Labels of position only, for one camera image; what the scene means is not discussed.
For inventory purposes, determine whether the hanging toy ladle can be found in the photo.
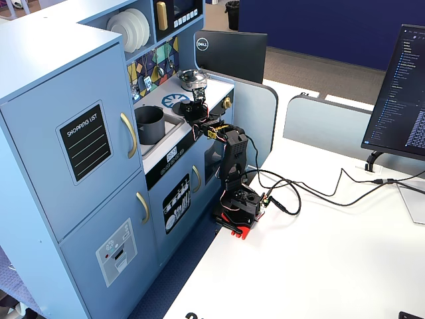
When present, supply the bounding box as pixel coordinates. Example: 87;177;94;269
153;49;165;78

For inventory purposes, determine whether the light blue toy kitchen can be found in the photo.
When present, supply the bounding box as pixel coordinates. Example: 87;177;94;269
0;0;235;319

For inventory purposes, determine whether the silver pot lid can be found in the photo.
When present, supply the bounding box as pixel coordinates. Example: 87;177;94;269
178;68;207;82

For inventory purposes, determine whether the black and red robot base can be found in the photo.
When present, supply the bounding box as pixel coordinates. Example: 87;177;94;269
212;184;267;241

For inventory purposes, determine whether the silver pot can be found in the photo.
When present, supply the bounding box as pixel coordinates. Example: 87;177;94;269
177;68;209;92

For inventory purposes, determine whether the hanging toy spatula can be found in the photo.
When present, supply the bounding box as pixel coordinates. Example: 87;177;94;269
141;54;152;91

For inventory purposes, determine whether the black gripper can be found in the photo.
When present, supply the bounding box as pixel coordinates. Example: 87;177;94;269
181;98;220;127

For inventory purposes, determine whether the black table clamp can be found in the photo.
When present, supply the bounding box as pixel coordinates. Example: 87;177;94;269
214;215;243;235

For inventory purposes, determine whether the gray stand plate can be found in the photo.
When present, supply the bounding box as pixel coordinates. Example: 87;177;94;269
396;181;425;225

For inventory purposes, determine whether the long black cable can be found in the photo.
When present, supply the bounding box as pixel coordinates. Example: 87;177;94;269
265;167;425;208

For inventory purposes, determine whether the dark blue partition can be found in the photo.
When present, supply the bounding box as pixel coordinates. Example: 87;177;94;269
238;0;425;72

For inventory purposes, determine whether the monitor showing code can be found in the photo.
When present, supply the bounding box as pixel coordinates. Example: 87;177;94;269
361;23;425;160

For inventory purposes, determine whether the white plate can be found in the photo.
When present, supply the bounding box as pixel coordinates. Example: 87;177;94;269
116;9;145;51
106;12;134;54
124;7;151;47

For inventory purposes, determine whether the gold oven door handle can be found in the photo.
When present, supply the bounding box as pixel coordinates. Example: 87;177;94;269
191;165;202;193

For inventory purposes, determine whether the looped black cable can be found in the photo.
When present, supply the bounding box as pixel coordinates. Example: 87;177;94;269
247;169;303;217

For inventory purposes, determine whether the black trash bin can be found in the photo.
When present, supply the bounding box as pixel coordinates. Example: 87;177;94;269
224;0;240;31

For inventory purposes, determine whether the low light blue desk divider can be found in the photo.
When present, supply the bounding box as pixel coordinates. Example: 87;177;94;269
282;94;375;154

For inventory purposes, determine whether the short gold fridge handle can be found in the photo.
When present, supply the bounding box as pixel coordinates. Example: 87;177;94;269
135;191;151;225

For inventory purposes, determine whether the long gold fridge handle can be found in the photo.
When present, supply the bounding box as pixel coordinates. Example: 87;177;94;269
120;112;138;160

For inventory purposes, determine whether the black Dell monitor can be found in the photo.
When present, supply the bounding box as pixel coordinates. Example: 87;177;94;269
193;29;268;84

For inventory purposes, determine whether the gold microwave handle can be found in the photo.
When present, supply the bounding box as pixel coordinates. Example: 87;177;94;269
155;1;168;32

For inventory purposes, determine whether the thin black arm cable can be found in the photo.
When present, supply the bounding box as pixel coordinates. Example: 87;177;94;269
245;132;266;193

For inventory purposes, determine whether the gray pot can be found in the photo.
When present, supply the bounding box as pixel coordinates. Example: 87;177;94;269
134;105;166;146

